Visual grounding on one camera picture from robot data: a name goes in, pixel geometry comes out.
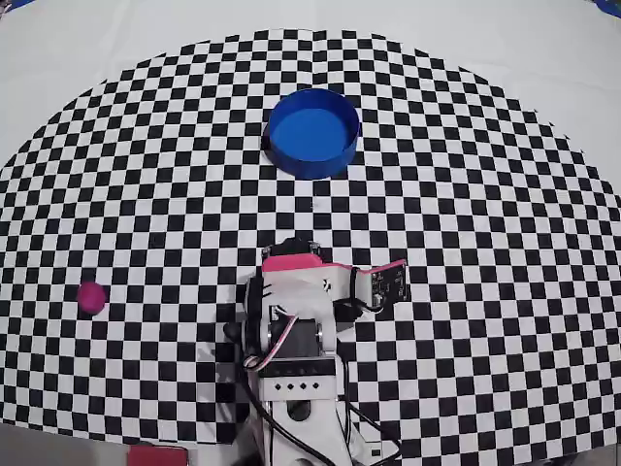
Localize blue round box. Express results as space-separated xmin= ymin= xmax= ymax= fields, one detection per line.
xmin=263 ymin=87 xmax=361 ymax=180

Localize white red servo cable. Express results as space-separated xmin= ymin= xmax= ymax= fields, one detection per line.
xmin=246 ymin=314 xmax=298 ymax=375

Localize black cable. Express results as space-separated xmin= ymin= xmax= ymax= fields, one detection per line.
xmin=242 ymin=383 xmax=404 ymax=465

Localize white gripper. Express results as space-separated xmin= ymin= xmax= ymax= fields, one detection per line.
xmin=245 ymin=236 xmax=358 ymax=324

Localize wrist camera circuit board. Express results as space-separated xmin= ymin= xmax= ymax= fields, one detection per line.
xmin=356 ymin=259 xmax=409 ymax=312

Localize red flat object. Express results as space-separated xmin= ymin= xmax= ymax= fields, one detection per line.
xmin=128 ymin=444 xmax=189 ymax=466

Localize pink faceted ball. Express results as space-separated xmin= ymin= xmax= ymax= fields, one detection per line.
xmin=77 ymin=280 xmax=108 ymax=315

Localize black white checkered mat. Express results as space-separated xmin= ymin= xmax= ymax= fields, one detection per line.
xmin=0 ymin=0 xmax=621 ymax=462

